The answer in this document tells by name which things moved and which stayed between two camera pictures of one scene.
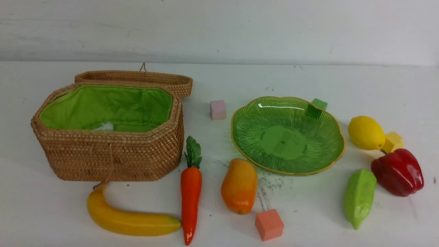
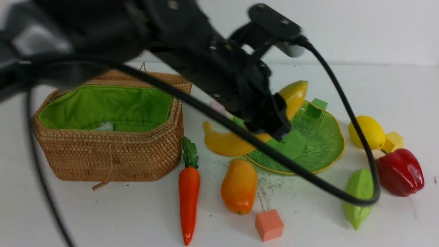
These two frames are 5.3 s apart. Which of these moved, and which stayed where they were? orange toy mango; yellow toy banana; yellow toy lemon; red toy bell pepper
Moved: yellow toy banana
Stayed: orange toy mango; red toy bell pepper; yellow toy lemon
